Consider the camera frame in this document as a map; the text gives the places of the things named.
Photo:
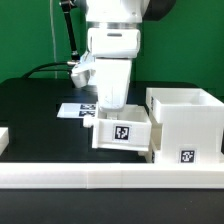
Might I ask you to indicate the white drawer box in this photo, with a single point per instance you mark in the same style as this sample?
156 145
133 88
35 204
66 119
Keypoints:
153 153
129 130

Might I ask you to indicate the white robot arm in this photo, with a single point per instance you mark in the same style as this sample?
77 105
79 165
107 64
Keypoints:
114 14

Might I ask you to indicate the black camera stand pole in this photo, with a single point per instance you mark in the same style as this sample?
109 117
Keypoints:
67 6

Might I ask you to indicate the white table border fence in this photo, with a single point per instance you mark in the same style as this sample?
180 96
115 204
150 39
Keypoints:
96 176

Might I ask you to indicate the paper marker sheet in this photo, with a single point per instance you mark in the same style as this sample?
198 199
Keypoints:
76 110

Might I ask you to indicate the white drawer cabinet frame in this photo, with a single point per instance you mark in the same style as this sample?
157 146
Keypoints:
187 123

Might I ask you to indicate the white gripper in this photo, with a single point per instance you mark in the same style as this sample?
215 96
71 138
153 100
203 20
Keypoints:
113 51

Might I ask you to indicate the white front drawer box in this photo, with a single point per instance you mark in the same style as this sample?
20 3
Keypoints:
153 153

